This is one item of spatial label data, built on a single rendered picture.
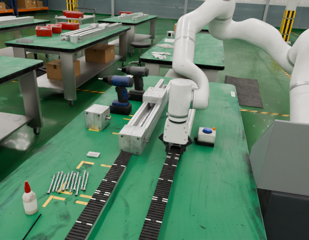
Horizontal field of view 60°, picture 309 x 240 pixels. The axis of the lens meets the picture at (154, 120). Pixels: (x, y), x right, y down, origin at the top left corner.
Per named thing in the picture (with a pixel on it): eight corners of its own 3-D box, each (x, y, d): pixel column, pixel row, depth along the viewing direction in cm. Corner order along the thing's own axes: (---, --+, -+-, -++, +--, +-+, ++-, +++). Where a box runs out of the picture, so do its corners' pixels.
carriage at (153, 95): (161, 108, 151) (161, 97, 148) (142, 106, 153) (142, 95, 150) (166, 99, 165) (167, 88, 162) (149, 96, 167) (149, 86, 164)
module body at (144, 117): (145, 145, 125) (146, 129, 122) (125, 142, 127) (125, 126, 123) (172, 91, 196) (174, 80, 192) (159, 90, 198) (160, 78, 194)
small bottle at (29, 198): (24, 208, 86) (18, 179, 81) (37, 205, 88) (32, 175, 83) (25, 216, 83) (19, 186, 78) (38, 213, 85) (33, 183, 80)
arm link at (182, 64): (210, 52, 120) (206, 114, 108) (173, 49, 121) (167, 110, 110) (213, 38, 111) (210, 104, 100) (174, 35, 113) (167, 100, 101)
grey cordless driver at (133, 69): (145, 102, 174) (147, 69, 165) (116, 98, 177) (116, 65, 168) (148, 98, 181) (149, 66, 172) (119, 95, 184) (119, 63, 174)
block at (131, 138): (146, 156, 117) (147, 137, 113) (118, 152, 119) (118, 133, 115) (150, 146, 125) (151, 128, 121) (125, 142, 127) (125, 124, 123)
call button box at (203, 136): (213, 147, 127) (215, 135, 124) (193, 144, 129) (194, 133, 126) (213, 139, 134) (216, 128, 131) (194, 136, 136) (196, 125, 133)
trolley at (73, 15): (83, 62, 571) (80, 11, 528) (58, 60, 575) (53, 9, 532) (97, 53, 664) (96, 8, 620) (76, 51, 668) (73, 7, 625)
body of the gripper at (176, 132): (163, 118, 108) (161, 143, 112) (189, 122, 106) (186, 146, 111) (167, 111, 114) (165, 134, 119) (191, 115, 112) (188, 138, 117)
